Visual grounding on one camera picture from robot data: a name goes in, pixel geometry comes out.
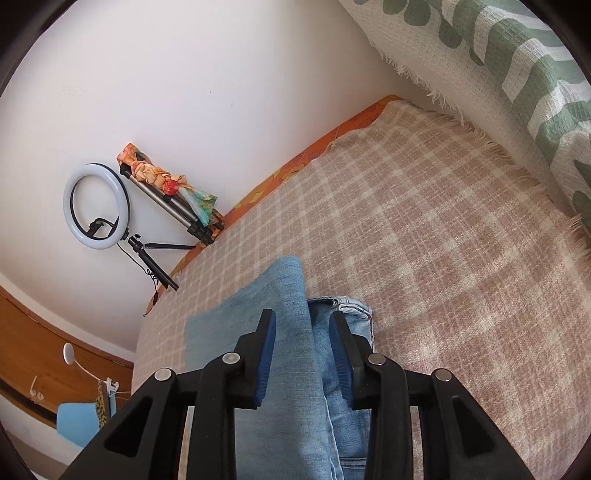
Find white ring light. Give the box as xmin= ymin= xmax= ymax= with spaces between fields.
xmin=63 ymin=162 xmax=129 ymax=241

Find colourful floral scarf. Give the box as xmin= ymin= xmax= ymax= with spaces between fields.
xmin=116 ymin=143 xmax=219 ymax=227

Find light blue plastic chair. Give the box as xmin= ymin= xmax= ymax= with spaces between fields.
xmin=56 ymin=402 xmax=110 ymax=448

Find orange patterned bed sheet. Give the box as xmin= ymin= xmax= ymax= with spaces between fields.
xmin=145 ymin=95 xmax=407 ymax=317

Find small black tripod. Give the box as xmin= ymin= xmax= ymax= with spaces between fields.
xmin=88 ymin=219 xmax=195 ymax=292

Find white gooseneck clip lamp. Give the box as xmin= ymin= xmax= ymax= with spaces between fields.
xmin=63 ymin=342 xmax=122 ymax=412

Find pink plaid blanket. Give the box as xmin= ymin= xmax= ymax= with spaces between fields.
xmin=131 ymin=99 xmax=591 ymax=480

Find green leaf print throw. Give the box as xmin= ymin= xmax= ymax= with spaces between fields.
xmin=335 ymin=0 xmax=591 ymax=252

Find light blue denim pants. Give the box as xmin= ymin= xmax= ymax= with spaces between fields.
xmin=185 ymin=256 xmax=374 ymax=480

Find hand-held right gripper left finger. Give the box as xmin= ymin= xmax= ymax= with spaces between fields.
xmin=62 ymin=308 xmax=278 ymax=480

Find wooden door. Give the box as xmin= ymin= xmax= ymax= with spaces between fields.
xmin=0 ymin=285 xmax=136 ymax=430

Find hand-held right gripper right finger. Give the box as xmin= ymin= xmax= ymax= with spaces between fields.
xmin=329 ymin=311 xmax=536 ymax=480

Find leopard print seat cushion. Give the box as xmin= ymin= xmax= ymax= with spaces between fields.
xmin=95 ymin=381 xmax=112 ymax=428

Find silver folded tripod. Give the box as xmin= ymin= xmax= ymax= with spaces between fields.
xmin=120 ymin=165 xmax=226 ymax=246

